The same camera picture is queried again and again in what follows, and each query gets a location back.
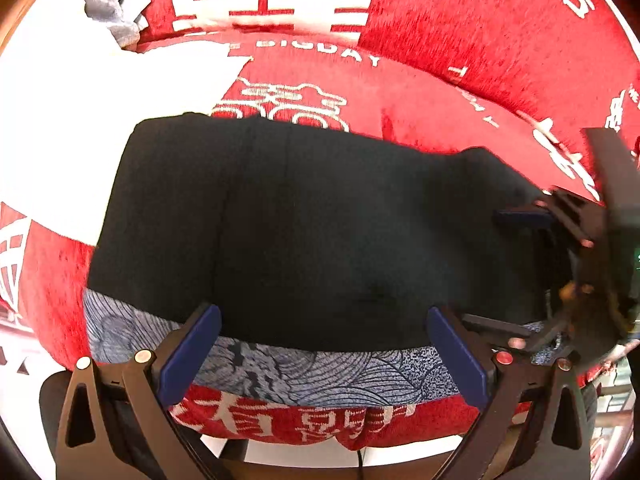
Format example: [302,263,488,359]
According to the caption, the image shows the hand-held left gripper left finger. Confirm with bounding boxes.
[55,302,223,480]

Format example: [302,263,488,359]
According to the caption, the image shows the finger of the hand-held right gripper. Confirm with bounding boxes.
[492,186,608,261]
[461,305,581,358]

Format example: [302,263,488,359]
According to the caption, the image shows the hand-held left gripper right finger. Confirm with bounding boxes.
[425,305,593,480]

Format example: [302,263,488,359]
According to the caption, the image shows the blue leaf-patterned cloth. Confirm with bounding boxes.
[82,287,568,409]

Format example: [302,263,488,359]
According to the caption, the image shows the black pants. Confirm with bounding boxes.
[87,114,576,353]

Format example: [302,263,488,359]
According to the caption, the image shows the red printed blanket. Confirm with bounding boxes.
[0,0,640,456]

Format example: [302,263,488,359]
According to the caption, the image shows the white cloth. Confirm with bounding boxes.
[0,7,251,249]

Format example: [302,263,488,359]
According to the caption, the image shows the grey cloth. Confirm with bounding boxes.
[70,0,151,52]

